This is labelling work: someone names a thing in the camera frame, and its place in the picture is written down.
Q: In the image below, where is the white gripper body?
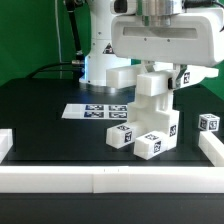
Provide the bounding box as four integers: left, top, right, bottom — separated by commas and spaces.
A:
111, 8, 224, 67

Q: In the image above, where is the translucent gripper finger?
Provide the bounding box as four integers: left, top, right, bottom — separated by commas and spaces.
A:
142, 61, 155, 74
168, 64, 187, 90

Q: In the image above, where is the white chair back part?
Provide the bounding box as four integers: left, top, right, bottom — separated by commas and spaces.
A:
106, 63, 219, 96

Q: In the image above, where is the white chair seat plate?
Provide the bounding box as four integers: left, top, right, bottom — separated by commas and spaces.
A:
127, 91, 179, 149

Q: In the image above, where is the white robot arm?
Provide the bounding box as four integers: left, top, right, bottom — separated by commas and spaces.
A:
64, 0, 224, 87

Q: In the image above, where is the white tagged cube far right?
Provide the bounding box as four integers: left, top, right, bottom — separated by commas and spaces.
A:
198, 114, 220, 131

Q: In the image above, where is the paper sheet with tags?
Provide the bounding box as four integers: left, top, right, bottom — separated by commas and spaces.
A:
62, 104, 127, 120

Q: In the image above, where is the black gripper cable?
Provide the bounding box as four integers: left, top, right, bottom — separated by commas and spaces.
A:
183, 0, 224, 10

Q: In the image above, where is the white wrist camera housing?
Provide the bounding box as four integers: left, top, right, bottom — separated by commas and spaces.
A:
110, 0, 137, 15

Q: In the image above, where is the black cable on table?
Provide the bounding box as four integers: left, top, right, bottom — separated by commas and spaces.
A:
25, 60, 88, 80

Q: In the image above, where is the white hanging cable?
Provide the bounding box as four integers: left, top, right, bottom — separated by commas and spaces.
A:
54, 0, 64, 80

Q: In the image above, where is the white left fence rail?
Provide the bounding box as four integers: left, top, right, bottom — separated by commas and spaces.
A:
0, 129, 13, 163

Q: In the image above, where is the white front fence rail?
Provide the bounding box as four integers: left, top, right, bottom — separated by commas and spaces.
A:
0, 166, 224, 193

